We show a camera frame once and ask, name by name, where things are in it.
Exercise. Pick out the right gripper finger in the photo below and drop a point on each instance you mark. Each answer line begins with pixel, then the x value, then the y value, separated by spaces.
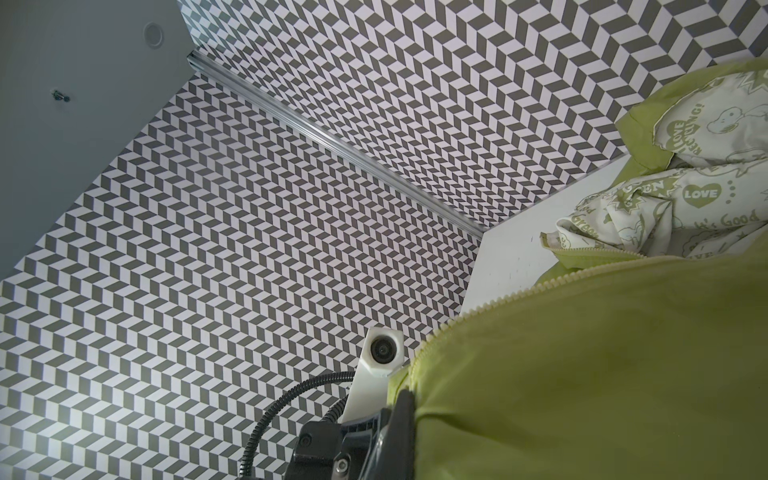
pixel 394 455

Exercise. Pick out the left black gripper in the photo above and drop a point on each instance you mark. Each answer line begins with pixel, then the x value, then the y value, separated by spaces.
pixel 350 450

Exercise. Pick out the green jacket with printed lining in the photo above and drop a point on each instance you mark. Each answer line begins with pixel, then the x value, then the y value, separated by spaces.
pixel 642 354

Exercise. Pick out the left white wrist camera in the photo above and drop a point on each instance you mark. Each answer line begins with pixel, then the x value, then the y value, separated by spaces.
pixel 383 354

